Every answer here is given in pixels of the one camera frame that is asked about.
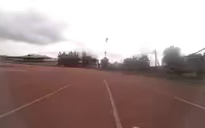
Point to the low long building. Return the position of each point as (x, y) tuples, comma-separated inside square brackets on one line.
[(30, 58)]

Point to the row of dark trees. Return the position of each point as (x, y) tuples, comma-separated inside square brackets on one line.
[(136, 62)]

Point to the tall floodlight pole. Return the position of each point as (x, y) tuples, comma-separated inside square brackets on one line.
[(106, 50)]

